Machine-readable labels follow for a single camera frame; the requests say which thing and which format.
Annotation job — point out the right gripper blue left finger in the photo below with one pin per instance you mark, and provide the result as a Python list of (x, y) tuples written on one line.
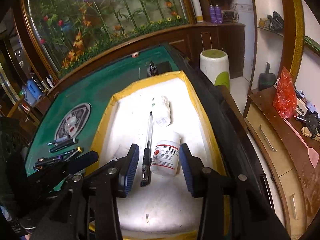
[(127, 170)]

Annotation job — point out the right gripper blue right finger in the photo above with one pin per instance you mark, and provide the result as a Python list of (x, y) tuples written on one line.
[(192, 171)]

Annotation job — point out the clear gel pen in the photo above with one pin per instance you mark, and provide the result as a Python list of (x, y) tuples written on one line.
[(147, 156)]

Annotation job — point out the white pill bottle red label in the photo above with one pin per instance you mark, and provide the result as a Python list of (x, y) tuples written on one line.
[(166, 156)]

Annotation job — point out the black fineliner pen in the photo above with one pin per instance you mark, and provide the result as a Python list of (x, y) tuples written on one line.
[(58, 140)]

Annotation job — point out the black marker purple ends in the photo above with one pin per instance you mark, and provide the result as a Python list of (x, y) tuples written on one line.
[(44, 162)]

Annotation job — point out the black marker yellow end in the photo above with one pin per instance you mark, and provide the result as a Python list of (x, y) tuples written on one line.
[(72, 154)]

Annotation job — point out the yellow foam storage box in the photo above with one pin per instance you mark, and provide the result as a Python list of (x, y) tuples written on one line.
[(164, 209)]

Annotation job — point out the round table centre panel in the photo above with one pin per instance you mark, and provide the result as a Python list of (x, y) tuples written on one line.
[(73, 122)]

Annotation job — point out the wooden side cabinet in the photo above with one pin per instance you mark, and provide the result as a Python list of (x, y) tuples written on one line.
[(297, 181)]

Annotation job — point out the blue thermos jug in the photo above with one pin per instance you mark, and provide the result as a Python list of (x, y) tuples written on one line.
[(34, 89)]

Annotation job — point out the red white small chip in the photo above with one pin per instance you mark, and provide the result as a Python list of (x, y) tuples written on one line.
[(136, 54)]

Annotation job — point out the red plastic bag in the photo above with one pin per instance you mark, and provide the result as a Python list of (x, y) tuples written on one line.
[(285, 100)]

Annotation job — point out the pink fly swatter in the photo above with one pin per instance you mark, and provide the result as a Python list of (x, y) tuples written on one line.
[(312, 153)]

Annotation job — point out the purple bottles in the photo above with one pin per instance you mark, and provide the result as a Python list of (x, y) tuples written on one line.
[(215, 14)]

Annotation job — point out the flower glass partition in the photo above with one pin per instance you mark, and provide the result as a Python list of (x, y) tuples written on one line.
[(68, 33)]

